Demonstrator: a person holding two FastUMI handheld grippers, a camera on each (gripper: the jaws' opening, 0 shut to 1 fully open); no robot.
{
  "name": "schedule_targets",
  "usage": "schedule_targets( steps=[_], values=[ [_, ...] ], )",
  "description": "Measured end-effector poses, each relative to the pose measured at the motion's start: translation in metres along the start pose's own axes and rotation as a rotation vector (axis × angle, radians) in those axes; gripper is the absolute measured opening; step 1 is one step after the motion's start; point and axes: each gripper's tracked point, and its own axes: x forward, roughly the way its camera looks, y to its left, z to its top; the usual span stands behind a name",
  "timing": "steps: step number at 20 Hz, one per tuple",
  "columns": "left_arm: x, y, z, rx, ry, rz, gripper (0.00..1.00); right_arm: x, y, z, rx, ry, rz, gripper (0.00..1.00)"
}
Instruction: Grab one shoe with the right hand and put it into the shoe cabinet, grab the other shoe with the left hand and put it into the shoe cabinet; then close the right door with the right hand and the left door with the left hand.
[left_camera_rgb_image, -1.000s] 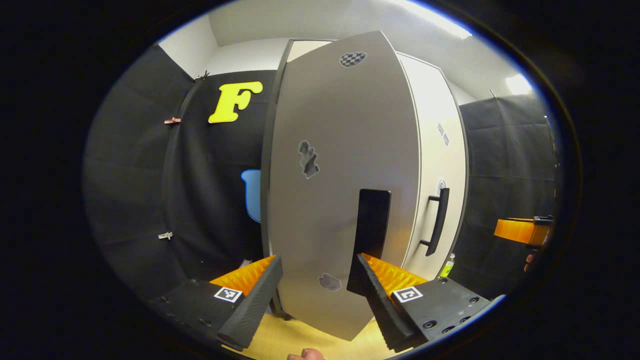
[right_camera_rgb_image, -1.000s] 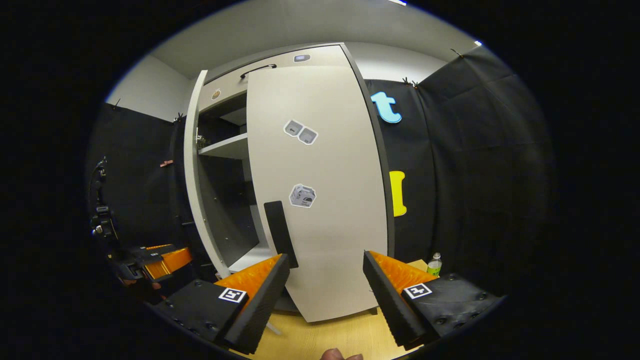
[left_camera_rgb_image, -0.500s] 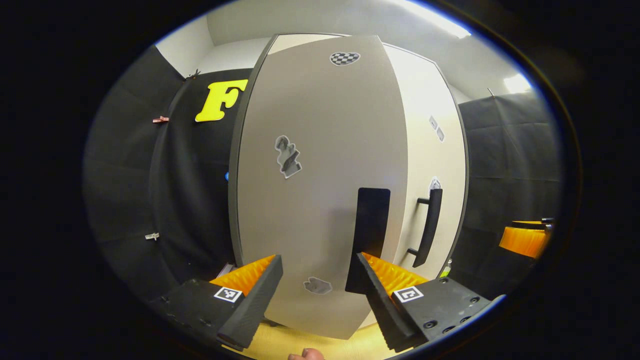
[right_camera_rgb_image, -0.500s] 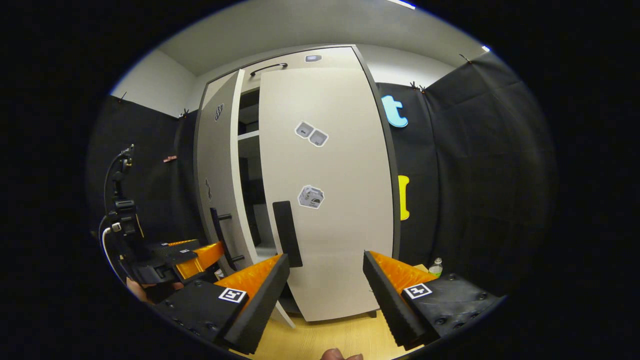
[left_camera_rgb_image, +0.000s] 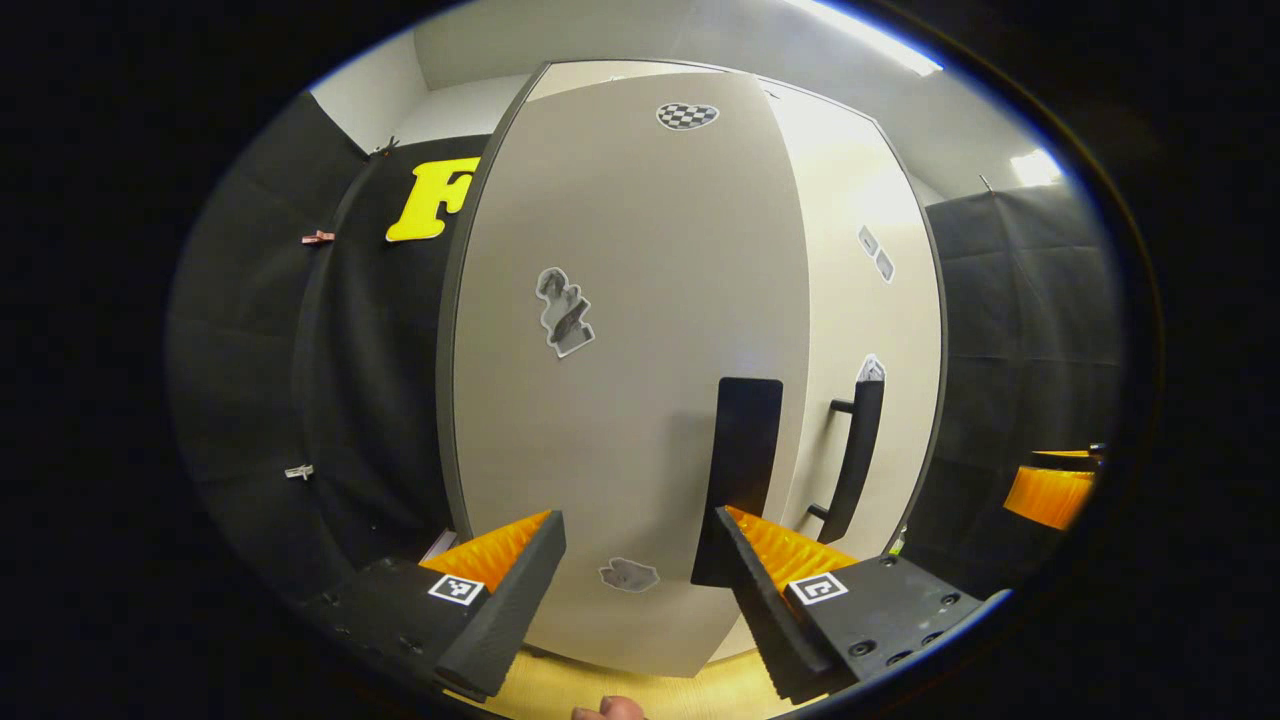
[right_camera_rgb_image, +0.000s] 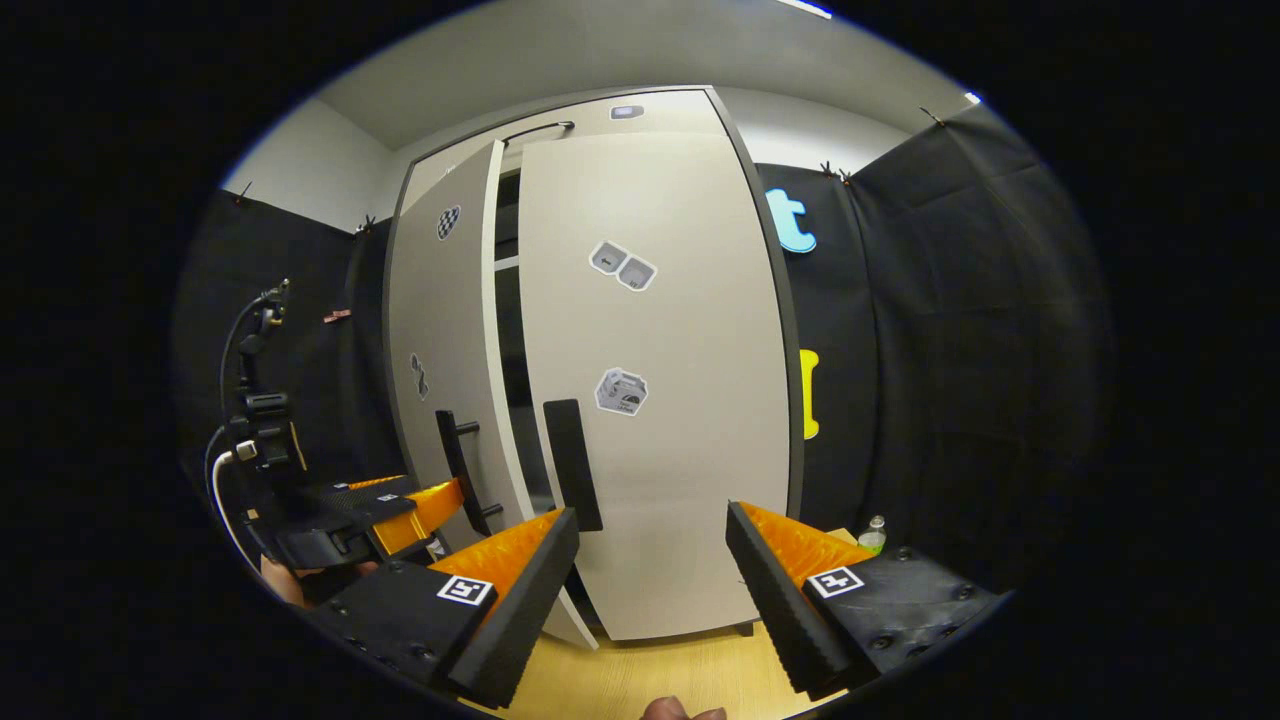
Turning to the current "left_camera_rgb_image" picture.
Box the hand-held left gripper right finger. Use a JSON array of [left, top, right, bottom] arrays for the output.
[[712, 505, 991, 704]]

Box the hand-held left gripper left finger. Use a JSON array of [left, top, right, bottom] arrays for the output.
[[300, 510, 568, 703]]

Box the white shoe cabinet door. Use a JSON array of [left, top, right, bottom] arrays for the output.
[[757, 78, 949, 661], [436, 68, 813, 678]]

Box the small ceiling light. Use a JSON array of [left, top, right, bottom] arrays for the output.
[[1010, 148, 1063, 188]]

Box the long ceiling light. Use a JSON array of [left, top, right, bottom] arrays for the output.
[[785, 0, 944, 78]]

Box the black door handle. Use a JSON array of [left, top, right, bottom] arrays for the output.
[[690, 377, 785, 588], [806, 380, 887, 546]]

